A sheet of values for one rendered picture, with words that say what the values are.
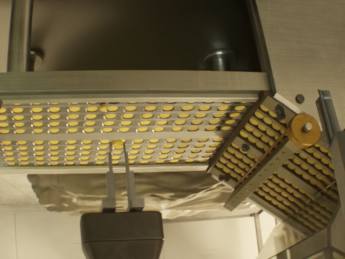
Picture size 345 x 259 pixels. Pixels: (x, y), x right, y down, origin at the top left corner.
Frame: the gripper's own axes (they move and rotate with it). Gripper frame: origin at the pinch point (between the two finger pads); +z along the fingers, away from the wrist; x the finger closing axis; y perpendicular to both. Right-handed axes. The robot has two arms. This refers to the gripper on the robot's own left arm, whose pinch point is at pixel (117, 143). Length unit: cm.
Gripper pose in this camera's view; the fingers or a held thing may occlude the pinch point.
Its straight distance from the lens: 51.5
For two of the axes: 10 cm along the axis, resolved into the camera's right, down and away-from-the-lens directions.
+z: -1.0, -9.2, 3.9
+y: -2.0, 4.0, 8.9
